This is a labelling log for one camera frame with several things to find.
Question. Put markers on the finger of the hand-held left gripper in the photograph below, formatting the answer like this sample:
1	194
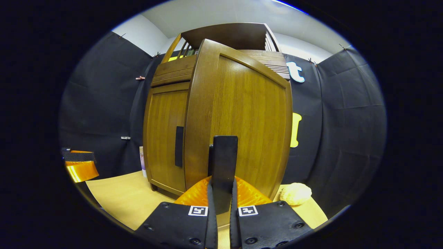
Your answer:
79	156
83	171

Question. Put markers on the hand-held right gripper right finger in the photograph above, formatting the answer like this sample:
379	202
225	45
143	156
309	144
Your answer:
270	224

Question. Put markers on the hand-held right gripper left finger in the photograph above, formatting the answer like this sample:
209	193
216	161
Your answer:
173	224

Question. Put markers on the wooden cabinet door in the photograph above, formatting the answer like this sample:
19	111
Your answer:
249	110
162	131

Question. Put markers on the wooden shoe cabinet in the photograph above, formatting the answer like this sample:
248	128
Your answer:
228	34

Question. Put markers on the cream fluffy ball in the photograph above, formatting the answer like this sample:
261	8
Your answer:
296	193

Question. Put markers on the white purple carton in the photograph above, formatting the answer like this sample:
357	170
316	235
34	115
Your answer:
142	162

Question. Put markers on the black backdrop cloth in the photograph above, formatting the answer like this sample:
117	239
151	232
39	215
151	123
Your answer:
346	121

